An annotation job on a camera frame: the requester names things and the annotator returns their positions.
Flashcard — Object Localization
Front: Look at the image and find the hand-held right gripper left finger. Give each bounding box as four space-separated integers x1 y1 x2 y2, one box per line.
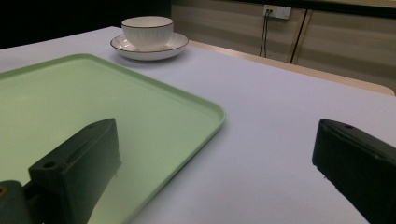
28 118 122 224

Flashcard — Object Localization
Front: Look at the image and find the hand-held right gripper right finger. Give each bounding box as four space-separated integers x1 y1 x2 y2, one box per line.
312 119 396 224

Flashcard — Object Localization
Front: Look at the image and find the light green plastic tray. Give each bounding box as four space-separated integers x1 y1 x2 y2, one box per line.
0 53 227 224

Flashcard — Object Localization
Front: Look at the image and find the white tablecloth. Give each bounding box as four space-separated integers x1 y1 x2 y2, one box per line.
0 25 396 224

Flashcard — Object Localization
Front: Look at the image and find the white ribbed bowl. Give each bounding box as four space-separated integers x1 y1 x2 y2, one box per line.
120 16 175 52

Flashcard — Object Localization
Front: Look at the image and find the white ribbed plate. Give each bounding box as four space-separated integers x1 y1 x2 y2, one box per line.
109 32 190 62

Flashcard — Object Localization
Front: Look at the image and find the black cable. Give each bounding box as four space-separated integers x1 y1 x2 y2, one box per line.
259 8 273 59
290 8 310 64

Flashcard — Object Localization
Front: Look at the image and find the white wall socket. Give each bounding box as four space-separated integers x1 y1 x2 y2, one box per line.
262 4 292 21

